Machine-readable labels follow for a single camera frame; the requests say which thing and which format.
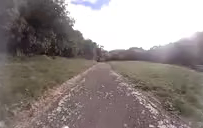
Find grey asphalt path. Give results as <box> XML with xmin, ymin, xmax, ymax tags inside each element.
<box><xmin>8</xmin><ymin>61</ymin><xmax>194</xmax><ymax>128</ymax></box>

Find open grass field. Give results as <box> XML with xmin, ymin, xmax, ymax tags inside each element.
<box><xmin>107</xmin><ymin>60</ymin><xmax>203</xmax><ymax>128</ymax></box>

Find grass verge beside trees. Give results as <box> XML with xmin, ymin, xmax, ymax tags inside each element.
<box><xmin>0</xmin><ymin>54</ymin><xmax>99</xmax><ymax>128</ymax></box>

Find dense trees beside path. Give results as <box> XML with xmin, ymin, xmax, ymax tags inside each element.
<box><xmin>0</xmin><ymin>0</ymin><xmax>105</xmax><ymax>63</ymax></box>

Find distant row of trees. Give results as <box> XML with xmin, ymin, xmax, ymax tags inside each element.
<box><xmin>103</xmin><ymin>28</ymin><xmax>203</xmax><ymax>68</ymax></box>

